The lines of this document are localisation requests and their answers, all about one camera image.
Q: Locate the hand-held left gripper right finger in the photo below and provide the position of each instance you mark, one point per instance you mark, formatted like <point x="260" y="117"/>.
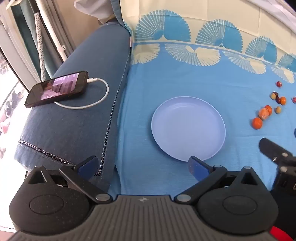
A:
<point x="196" y="168"/>

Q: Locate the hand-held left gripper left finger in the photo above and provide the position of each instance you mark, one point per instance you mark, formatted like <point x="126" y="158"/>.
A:
<point x="86" y="168"/>

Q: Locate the orange mandarin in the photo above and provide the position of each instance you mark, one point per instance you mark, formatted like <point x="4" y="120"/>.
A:
<point x="282" y="100"/>
<point x="268" y="108"/>
<point x="257" y="123"/>

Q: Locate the beige longan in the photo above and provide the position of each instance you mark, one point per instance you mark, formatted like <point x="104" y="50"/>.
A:
<point x="278" y="109"/>
<point x="272" y="97"/>

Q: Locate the pale peeled-look tangerine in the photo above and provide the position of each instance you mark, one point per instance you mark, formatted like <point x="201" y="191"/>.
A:
<point x="263" y="114"/>

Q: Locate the light blue plastic plate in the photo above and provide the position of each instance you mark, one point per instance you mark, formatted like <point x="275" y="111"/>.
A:
<point x="185" y="129"/>

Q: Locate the red cherry tomato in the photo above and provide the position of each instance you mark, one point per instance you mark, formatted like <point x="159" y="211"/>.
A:
<point x="279" y="84"/>

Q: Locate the dark cloth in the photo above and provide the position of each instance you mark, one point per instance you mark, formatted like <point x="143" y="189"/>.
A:
<point x="284" y="208"/>

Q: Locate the blue pillow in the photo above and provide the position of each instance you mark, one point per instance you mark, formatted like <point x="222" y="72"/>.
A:
<point x="76" y="129"/>

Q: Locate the red cloth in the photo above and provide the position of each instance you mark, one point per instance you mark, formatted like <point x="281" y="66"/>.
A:
<point x="281" y="235"/>

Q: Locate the black smartphone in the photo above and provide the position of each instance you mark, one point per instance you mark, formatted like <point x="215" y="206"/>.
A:
<point x="55" y="89"/>

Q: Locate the blue fan-print bedsheet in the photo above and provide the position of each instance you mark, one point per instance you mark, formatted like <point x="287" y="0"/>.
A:
<point x="196" y="81"/>

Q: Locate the white striped fabric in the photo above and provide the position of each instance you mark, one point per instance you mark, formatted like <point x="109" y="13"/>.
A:
<point x="284" y="9"/>

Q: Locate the white dotted strip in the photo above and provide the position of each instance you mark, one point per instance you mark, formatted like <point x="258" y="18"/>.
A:
<point x="39" y="46"/>

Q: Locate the grey curtain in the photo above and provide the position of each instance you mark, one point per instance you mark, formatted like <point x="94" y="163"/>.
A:
<point x="62" y="23"/>

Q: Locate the white pole with clip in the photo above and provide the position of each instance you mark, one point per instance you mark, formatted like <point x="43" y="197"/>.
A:
<point x="49" y="25"/>

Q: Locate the teal curtain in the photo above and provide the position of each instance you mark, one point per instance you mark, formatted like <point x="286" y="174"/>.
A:
<point x="25" y="27"/>

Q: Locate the white cloth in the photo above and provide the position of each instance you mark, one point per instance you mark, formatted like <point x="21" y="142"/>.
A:
<point x="92" y="9"/>

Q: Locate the blue quilt border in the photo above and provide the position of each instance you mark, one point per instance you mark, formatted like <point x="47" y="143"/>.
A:
<point x="118" y="11"/>

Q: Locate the window frame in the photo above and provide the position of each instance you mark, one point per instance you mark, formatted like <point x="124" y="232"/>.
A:
<point x="13" y="46"/>

